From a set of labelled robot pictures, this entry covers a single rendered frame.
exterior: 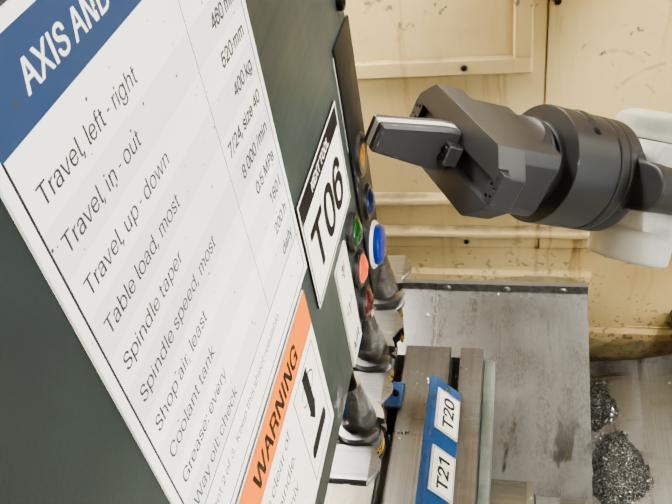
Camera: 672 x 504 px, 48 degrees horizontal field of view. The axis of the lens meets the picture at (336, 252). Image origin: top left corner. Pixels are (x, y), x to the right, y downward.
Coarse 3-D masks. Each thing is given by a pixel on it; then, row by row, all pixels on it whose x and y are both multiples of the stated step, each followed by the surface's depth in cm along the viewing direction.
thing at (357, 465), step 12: (348, 444) 89; (336, 456) 88; (348, 456) 88; (360, 456) 88; (372, 456) 87; (336, 468) 87; (348, 468) 87; (360, 468) 86; (372, 468) 86; (336, 480) 86; (348, 480) 86; (360, 480) 85
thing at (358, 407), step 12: (360, 384) 86; (348, 396) 86; (360, 396) 86; (348, 408) 87; (360, 408) 87; (372, 408) 89; (348, 420) 88; (360, 420) 88; (372, 420) 89; (360, 432) 89
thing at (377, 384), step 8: (360, 376) 96; (368, 376) 96; (376, 376) 96; (384, 376) 96; (368, 384) 95; (376, 384) 95; (384, 384) 95; (392, 384) 95; (368, 392) 94; (376, 392) 94; (384, 392) 94; (376, 400) 93; (384, 400) 93
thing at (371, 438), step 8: (376, 408) 91; (376, 416) 90; (376, 424) 90; (384, 424) 91; (344, 432) 89; (368, 432) 89; (376, 432) 89; (344, 440) 89; (352, 440) 88; (360, 440) 88; (368, 440) 89; (376, 440) 90
